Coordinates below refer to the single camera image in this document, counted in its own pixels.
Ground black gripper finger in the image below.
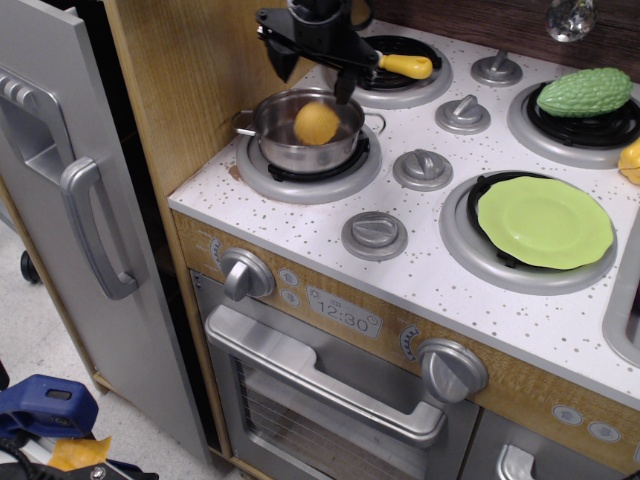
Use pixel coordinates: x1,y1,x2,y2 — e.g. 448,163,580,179
334,68,362,105
266,39,300,82

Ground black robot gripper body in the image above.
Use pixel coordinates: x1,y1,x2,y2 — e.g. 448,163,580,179
255,1,379,70

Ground back left stove burner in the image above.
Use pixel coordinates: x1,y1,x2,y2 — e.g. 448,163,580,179
352,35,453,110

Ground stove burner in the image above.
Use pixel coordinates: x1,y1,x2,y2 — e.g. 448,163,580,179
507,83,639,170
352,35,453,110
438,171,618,296
236,126,382,205

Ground front left stove burner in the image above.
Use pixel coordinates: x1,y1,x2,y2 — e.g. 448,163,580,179
236,126,382,205

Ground front right stove burner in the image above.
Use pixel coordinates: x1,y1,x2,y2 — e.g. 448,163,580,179
438,171,618,296

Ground back right stove burner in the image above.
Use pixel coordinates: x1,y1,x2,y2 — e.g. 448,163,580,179
507,83,639,170

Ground small steel pot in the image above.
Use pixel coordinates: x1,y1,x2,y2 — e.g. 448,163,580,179
231,88,377,176

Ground silver stovetop knob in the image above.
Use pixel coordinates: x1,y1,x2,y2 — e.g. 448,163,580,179
393,149,453,192
341,211,408,261
471,50,523,87
435,95,491,135

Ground silver stovetop knob rear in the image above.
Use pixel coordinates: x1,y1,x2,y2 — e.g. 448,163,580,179
471,50,523,87

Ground silver stovetop knob front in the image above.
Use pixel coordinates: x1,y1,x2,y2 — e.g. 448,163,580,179
341,211,408,261

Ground left silver oven dial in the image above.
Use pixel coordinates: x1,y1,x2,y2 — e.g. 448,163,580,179
220,248,276,302

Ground silver oven dial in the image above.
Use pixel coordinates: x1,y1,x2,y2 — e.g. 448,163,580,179
220,248,276,302
418,338,489,404

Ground oven clock display panel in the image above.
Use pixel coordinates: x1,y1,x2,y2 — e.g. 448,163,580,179
306,286,383,339

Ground glass faucet knob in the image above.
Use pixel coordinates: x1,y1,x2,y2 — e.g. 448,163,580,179
545,0,598,43

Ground light green plastic plate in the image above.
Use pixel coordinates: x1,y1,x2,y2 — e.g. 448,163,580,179
477,176,614,270

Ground green toy bitter gourd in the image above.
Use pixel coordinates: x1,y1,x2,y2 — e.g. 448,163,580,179
536,67,633,118

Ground grey toy fridge door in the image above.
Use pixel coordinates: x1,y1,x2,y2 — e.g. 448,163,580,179
1,1,211,463

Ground yellow toy pepper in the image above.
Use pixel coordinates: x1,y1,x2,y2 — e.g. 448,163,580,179
618,139,640,185

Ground right silver oven dial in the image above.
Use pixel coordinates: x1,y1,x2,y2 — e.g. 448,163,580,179
418,338,489,404

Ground silver oven door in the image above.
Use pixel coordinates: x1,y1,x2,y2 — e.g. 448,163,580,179
191,272,478,479

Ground black caster wheel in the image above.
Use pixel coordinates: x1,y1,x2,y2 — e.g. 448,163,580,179
20,250,41,285

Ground silver sink rim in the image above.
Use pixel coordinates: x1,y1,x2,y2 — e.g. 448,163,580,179
602,214,639,367

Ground lower right cabinet door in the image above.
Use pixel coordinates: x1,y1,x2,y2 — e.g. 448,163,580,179
460,410,639,479

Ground blue clamp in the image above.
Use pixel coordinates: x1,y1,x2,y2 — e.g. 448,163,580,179
1,374,99,438

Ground orange tape piece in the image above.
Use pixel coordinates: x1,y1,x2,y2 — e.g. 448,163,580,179
47,437,112,472

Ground yellow handled spatula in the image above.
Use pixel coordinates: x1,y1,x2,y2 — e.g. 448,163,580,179
378,52,434,80

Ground silver fridge door handle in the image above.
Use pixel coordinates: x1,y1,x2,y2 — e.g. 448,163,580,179
59,156,149,303

